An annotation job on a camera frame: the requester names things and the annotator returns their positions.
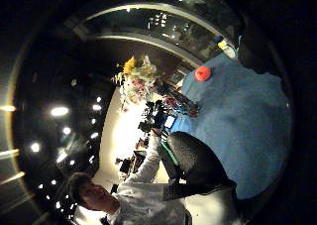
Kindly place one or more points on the white bottle with yellow label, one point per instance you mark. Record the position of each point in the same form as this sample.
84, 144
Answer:
227, 47

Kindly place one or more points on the white marker cube on left glove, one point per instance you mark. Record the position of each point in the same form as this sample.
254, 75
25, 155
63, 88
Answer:
170, 122

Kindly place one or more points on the dark red flower stem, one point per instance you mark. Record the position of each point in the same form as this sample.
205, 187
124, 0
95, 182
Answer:
192, 111

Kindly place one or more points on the round red object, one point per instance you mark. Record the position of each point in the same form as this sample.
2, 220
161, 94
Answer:
202, 73

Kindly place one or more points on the the person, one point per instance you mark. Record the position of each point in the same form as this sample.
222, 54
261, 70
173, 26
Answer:
148, 202

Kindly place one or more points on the pink flower stem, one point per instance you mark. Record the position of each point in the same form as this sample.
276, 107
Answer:
171, 101

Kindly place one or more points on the mixed flower bouquet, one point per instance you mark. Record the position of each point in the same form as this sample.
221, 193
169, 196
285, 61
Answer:
137, 79

